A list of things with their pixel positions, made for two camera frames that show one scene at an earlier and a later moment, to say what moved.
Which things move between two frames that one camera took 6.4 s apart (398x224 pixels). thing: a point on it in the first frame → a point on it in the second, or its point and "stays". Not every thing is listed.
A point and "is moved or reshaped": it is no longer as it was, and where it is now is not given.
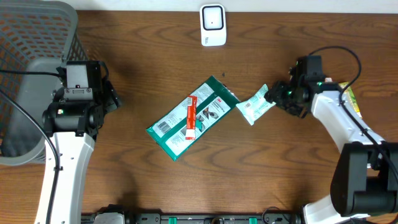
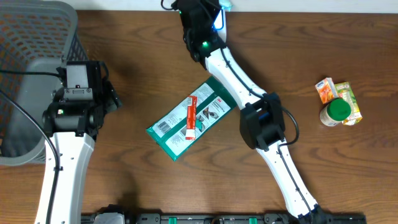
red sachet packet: [191, 117] stays
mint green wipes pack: [254, 107] is moved or reshaped
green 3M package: [214, 99] stays
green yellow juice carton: [349, 93] stays
